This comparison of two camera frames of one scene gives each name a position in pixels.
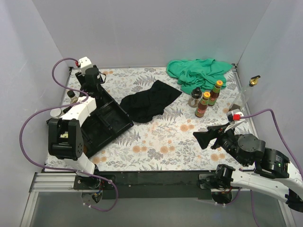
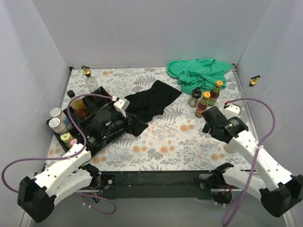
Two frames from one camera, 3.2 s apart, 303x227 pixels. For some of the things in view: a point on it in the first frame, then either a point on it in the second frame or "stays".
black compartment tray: x=107 y=121 stays
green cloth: x=205 y=74 stays
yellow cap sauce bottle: x=202 y=106 stays
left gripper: x=83 y=86 to x=130 y=123
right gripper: x=218 y=136 to x=213 y=123
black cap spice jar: x=196 y=96 stays
